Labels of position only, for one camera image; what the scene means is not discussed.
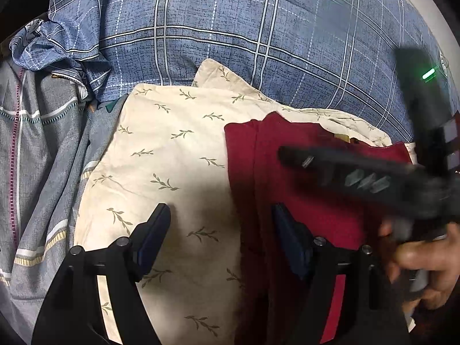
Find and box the blue plaid pillow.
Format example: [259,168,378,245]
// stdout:
[9,0,459,142]

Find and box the person's right hand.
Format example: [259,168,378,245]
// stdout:
[379,221,459,314]

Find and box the dark red garment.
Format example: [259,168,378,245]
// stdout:
[225,113,410,344]

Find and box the cream leaf-print pillow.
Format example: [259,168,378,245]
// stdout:
[73,57,418,345]

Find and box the grey star-print bedsheet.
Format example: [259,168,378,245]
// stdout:
[1,59,124,343]

